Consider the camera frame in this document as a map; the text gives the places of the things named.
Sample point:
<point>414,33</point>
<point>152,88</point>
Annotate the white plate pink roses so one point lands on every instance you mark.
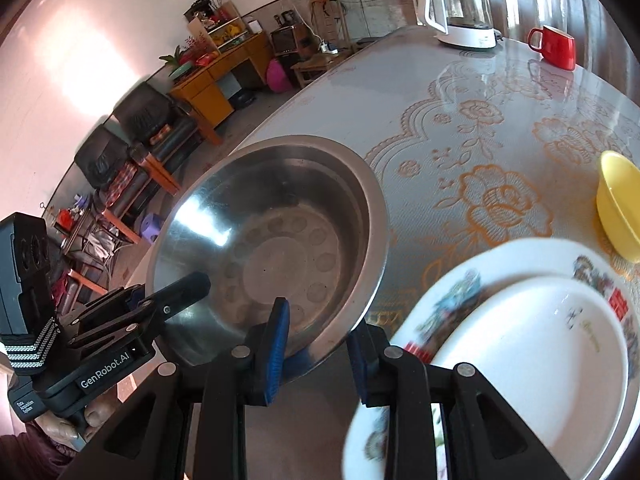
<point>525,350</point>

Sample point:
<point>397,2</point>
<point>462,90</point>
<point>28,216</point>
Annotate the small white box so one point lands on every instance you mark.
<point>253,26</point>

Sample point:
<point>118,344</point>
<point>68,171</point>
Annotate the orange wooden cabinet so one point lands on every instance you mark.
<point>210,92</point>

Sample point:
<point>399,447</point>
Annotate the wooden display shelf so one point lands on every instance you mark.
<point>225,30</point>

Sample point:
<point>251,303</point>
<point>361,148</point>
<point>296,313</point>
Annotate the white glass kettle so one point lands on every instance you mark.
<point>465,35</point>

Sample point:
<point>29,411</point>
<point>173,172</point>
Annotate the pink bag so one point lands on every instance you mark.
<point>277,76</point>

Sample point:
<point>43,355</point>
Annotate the purple plastic stool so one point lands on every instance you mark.
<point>150,227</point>

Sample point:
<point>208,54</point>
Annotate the person's left forearm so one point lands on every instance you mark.
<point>30,460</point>

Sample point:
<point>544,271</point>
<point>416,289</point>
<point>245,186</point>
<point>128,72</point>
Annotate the yellow plastic bowl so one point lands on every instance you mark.
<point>620,210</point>

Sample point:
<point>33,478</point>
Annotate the wooden folding chair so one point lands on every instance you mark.
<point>330,20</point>

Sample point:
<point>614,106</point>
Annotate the stainless steel bowl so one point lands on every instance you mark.
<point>280,240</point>

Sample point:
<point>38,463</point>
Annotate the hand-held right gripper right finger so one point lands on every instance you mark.
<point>357,365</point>

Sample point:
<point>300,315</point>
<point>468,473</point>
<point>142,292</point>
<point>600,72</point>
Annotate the black cushioned armchair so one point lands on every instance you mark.
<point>145,110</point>
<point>100,160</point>

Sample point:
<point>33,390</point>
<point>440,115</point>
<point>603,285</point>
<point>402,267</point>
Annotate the person's left hand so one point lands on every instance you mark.
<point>97,415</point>

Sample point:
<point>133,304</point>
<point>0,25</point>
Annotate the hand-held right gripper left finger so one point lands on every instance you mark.
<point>277,355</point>

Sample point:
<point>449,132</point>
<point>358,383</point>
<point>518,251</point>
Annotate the white power strip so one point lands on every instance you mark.
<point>329,48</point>

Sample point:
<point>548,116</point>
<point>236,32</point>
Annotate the low wooden table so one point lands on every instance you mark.
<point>320,67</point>

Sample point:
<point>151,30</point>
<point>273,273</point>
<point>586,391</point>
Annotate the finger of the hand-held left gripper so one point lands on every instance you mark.
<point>185,287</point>
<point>100,305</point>

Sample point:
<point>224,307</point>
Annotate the white plate red green print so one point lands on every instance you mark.
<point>500,260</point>

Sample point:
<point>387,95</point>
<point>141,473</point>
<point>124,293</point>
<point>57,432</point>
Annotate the floral lace table mat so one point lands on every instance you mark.
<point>500,195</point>

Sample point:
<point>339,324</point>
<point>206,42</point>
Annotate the red mug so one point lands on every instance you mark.
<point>557,47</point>

